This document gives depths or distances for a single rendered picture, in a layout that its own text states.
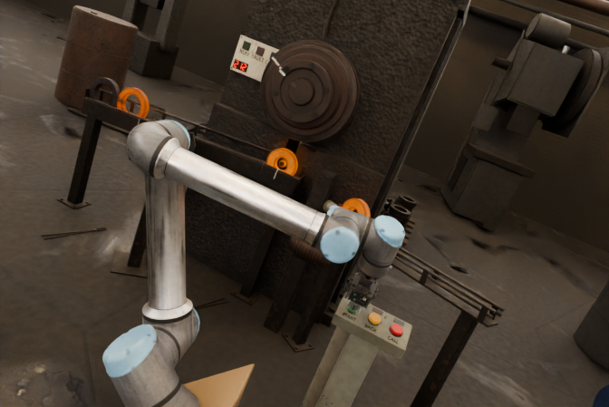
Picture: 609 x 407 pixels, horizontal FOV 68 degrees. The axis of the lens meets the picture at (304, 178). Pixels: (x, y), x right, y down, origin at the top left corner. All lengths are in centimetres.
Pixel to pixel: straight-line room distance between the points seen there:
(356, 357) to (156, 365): 62
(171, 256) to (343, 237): 54
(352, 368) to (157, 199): 82
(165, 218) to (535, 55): 534
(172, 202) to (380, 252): 60
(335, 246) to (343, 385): 65
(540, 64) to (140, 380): 559
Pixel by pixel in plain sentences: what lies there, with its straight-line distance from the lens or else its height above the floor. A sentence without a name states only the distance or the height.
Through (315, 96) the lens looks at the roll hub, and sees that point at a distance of 207.
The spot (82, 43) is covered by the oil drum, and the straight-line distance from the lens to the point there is 474.
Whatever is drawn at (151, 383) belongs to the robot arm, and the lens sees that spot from 137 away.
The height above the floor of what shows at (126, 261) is 1.
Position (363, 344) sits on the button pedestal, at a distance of 155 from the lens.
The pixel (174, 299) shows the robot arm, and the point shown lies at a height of 49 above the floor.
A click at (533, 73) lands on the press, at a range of 617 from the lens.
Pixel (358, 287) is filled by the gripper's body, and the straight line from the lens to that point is 138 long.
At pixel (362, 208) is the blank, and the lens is 198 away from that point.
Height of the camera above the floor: 132
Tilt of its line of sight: 16 degrees down
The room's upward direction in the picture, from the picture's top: 21 degrees clockwise
